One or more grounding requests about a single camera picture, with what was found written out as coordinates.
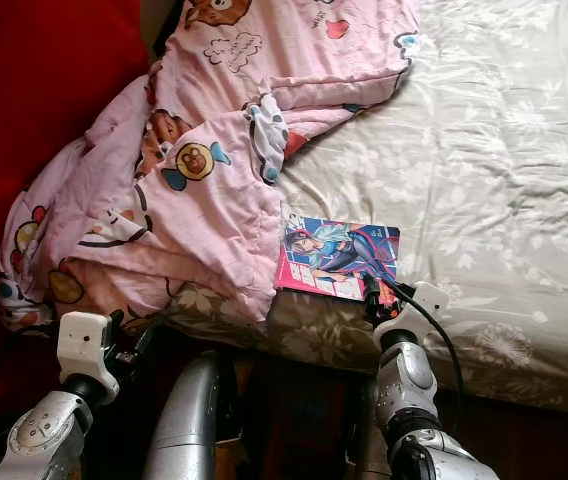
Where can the anime cover comic book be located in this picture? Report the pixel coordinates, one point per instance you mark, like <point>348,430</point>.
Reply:
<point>334,252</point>

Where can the pink cartoon print blanket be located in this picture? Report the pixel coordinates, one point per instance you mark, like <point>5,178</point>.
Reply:
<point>204,200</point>

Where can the silver left robot leg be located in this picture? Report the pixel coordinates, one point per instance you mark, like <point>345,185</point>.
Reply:
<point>189,420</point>

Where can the beige floral bed sheet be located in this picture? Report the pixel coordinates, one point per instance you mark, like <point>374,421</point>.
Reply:
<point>494,150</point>

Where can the red sofa back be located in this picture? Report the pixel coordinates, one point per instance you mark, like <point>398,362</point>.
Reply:
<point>44,120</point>

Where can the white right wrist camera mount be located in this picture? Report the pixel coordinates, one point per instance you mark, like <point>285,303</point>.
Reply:
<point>429,298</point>

